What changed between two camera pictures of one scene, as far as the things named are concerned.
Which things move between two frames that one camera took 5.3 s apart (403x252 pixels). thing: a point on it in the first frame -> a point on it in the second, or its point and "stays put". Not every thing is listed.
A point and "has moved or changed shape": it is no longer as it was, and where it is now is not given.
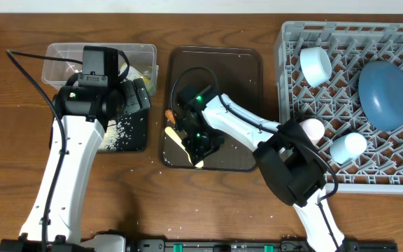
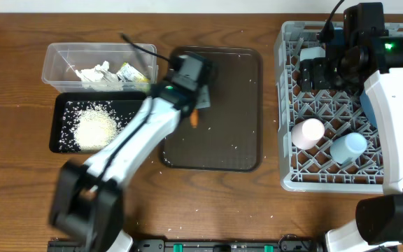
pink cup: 313,129 stays put
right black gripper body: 203,142 -> 322,75
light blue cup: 347,148 stays put
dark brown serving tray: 238,75 stays put
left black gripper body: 130,95 -> 193,98
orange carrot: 169,114 has moved or changed shape
